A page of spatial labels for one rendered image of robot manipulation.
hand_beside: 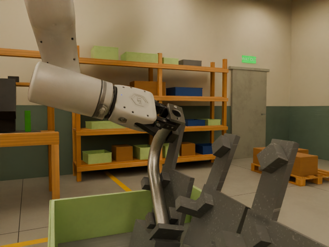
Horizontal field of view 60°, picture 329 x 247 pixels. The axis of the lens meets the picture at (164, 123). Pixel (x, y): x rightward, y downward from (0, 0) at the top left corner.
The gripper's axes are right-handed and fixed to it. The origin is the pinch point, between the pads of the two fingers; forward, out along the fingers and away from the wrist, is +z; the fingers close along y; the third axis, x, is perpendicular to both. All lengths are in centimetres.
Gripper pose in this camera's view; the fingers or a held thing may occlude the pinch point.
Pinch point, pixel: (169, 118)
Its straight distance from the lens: 69.8
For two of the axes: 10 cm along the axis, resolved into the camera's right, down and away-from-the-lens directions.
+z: 8.8, 2.3, 4.1
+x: -4.6, 6.5, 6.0
